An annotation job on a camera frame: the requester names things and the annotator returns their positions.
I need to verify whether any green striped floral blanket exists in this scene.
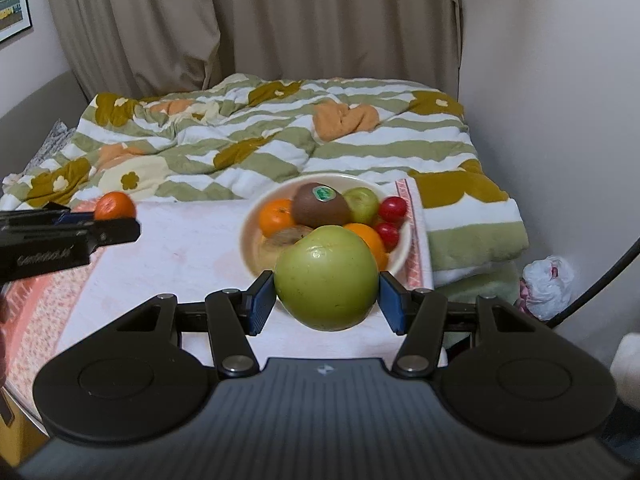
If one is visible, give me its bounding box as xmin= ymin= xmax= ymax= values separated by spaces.
xmin=0 ymin=73 xmax=531 ymax=307

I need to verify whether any black cable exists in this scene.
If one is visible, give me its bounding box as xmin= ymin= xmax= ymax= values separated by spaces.
xmin=546 ymin=236 xmax=640 ymax=329

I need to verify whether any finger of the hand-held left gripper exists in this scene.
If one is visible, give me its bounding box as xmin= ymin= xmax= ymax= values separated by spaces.
xmin=0 ymin=202 xmax=97 ymax=228
xmin=0 ymin=217 xmax=142 ymax=250

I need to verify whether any grey headboard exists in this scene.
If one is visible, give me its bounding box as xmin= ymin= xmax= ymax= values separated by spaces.
xmin=0 ymin=70 xmax=89 ymax=182

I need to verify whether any brownish apple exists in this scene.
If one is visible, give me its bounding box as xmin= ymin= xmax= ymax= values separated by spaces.
xmin=262 ymin=225 xmax=317 ymax=257

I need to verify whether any orange mandarin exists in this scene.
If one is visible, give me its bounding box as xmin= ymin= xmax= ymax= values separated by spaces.
xmin=93 ymin=191 xmax=137 ymax=222
xmin=258 ymin=198 xmax=297 ymax=239
xmin=345 ymin=222 xmax=390 ymax=271

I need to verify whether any large green apple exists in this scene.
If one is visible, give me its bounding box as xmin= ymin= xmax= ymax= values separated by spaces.
xmin=273 ymin=225 xmax=380 ymax=332

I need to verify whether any framed wall poster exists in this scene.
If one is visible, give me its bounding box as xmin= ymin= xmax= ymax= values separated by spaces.
xmin=0 ymin=0 xmax=34 ymax=44

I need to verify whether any yellow wooden box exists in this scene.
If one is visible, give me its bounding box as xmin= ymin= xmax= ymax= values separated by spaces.
xmin=0 ymin=392 xmax=51 ymax=467

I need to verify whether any small green apple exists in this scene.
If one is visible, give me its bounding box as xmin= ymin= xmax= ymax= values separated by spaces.
xmin=342 ymin=187 xmax=382 ymax=226

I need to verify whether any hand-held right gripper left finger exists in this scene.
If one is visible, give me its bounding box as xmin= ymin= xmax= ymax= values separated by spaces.
xmin=116 ymin=270 xmax=275 ymax=378

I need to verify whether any pink and white towel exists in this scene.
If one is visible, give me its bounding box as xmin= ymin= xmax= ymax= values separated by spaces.
xmin=0 ymin=179 xmax=434 ymax=413

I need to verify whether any cream bowl with cartoon print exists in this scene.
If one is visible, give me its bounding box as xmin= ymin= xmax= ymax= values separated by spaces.
xmin=239 ymin=173 xmax=414 ymax=287

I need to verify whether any brown kiwi with green sticker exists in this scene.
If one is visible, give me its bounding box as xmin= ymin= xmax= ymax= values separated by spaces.
xmin=291 ymin=182 xmax=351 ymax=229

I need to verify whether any grey patterned cloth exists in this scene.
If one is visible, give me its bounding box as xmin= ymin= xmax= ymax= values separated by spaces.
xmin=22 ymin=119 xmax=77 ymax=172

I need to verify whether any white plastic bag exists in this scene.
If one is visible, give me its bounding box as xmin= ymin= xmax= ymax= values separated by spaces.
xmin=519 ymin=255 xmax=577 ymax=322

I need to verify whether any red cherry tomato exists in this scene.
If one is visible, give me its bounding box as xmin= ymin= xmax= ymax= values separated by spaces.
xmin=375 ymin=222 xmax=400 ymax=252
xmin=378 ymin=196 xmax=407 ymax=224

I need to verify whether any white object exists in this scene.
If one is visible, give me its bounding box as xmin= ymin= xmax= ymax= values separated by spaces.
xmin=607 ymin=332 xmax=640 ymax=397

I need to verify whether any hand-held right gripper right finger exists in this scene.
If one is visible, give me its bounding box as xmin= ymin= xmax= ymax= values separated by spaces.
xmin=379 ymin=270 xmax=533 ymax=378

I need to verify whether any beige curtain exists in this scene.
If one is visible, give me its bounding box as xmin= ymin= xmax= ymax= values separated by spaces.
xmin=42 ymin=0 xmax=464 ymax=104

